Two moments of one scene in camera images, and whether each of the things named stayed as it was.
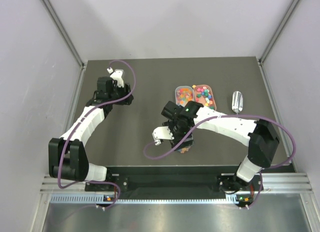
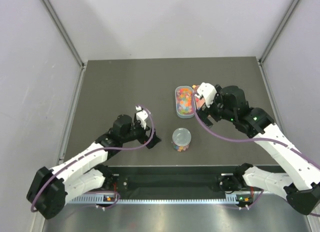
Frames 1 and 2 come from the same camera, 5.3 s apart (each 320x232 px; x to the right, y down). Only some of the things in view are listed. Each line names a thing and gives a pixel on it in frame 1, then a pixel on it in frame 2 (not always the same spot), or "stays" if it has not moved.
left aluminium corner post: (61, 28) stays
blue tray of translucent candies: (184, 94) stays
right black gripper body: (178, 132) → (215, 110)
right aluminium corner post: (296, 0) stays
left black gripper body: (126, 96) → (144, 134)
